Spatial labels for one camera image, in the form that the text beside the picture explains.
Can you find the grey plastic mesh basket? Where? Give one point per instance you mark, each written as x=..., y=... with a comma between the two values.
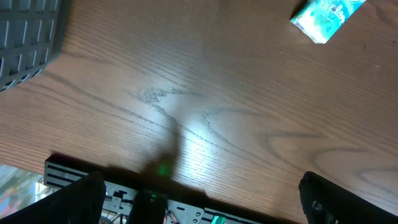
x=32, y=33

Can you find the teal tissue pack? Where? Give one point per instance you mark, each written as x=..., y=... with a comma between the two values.
x=320, y=19

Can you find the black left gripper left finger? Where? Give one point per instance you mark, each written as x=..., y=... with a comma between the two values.
x=78, y=202

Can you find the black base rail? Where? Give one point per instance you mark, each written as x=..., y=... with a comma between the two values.
x=149, y=199

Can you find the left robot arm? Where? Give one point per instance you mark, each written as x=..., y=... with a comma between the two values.
x=82, y=201

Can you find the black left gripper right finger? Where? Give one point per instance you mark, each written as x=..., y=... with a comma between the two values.
x=325, y=202

